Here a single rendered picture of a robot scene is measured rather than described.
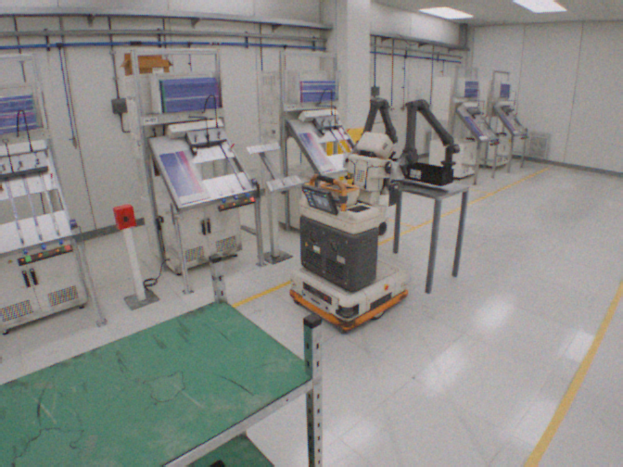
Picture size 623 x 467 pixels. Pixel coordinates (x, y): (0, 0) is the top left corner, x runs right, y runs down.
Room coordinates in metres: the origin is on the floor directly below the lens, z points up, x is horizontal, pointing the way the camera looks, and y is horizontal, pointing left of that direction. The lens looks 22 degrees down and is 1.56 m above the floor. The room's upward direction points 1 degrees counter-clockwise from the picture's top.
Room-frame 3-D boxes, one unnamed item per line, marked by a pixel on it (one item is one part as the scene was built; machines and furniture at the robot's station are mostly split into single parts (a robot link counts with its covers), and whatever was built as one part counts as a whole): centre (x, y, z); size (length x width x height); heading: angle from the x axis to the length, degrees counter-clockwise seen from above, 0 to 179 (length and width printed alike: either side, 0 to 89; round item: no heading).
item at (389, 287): (2.49, -0.27, 0.16); 0.67 x 0.64 x 0.25; 130
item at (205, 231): (3.38, 1.14, 0.31); 0.70 x 0.65 x 0.62; 131
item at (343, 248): (2.43, -0.20, 0.59); 0.55 x 0.34 x 0.83; 40
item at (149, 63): (3.48, 1.30, 1.82); 0.68 x 0.30 x 0.20; 131
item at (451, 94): (6.68, -2.61, 0.95); 1.36 x 0.82 x 1.90; 41
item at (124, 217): (2.55, 1.38, 0.39); 0.24 x 0.24 x 0.78; 41
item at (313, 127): (4.21, -0.08, 0.65); 1.01 x 0.73 x 1.29; 41
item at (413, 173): (2.97, -0.85, 0.90); 0.57 x 0.17 x 0.11; 40
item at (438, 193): (2.98, -0.87, 0.40); 0.70 x 0.45 x 0.80; 40
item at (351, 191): (2.41, -0.18, 0.87); 0.23 x 0.15 x 0.11; 40
